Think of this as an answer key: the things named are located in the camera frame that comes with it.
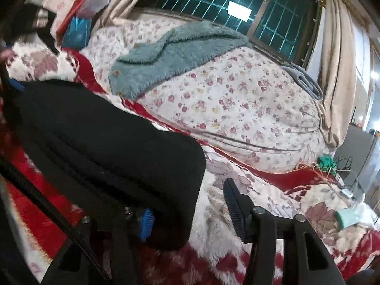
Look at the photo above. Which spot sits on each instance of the red flat box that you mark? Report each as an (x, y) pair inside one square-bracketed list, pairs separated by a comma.
[(86, 4)]

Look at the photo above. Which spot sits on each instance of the green cloth bundle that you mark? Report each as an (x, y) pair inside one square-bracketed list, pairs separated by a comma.
[(325, 161)]

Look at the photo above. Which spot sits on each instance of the red floral plush blanket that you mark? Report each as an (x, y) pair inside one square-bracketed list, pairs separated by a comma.
[(237, 169)]

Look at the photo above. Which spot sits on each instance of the blue plastic bag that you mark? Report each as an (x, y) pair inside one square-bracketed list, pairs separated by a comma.
[(77, 31)]

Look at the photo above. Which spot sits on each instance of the barred window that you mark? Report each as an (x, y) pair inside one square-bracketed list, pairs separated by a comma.
[(207, 0)]

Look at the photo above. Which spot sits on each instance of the grey folded cloth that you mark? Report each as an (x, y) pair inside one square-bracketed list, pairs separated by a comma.
[(305, 80)]

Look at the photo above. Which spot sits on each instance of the beige curtain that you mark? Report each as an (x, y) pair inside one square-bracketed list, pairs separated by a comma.
[(127, 0), (335, 65)]

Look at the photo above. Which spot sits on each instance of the white glove with green cuff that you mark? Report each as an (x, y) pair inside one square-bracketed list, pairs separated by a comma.
[(353, 215)]

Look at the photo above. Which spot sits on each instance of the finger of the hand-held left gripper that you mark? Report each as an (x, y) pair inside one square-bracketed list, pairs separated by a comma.
[(32, 26), (16, 85)]

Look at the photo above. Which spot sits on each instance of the white rose print quilt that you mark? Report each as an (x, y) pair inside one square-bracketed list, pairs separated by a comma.
[(237, 101)]

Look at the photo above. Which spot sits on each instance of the teal fleece jacket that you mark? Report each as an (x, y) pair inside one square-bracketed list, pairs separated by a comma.
[(178, 53)]

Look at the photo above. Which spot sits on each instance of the clear plastic bag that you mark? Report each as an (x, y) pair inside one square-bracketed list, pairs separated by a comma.
[(95, 6)]

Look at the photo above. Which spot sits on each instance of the black pants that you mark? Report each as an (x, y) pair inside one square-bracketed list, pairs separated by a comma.
[(104, 142)]

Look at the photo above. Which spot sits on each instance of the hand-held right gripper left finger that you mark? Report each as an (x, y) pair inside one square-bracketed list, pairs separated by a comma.
[(146, 224)]

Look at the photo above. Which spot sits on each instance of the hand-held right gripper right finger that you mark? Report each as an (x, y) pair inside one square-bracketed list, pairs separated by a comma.
[(236, 210)]

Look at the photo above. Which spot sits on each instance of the grey cabinet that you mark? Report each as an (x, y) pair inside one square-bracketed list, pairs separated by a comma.
[(359, 154)]

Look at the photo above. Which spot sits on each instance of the white power adapter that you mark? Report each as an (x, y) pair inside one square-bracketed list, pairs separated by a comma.
[(348, 193)]

